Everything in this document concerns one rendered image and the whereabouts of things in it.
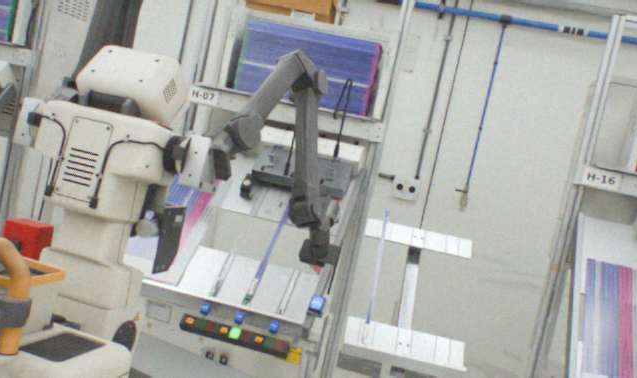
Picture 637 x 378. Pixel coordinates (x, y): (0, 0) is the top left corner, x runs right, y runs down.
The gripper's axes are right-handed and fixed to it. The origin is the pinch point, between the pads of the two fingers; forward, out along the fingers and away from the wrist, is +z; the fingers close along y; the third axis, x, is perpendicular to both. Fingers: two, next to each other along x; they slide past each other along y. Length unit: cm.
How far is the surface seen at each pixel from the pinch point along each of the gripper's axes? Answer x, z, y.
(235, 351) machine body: -1, 58, 30
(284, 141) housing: -62, 11, 32
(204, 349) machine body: 0, 59, 42
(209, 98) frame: -71, 5, 64
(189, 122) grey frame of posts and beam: -66, 15, 72
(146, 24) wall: -208, 74, 171
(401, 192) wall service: -160, 122, -2
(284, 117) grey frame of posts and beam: -70, 7, 34
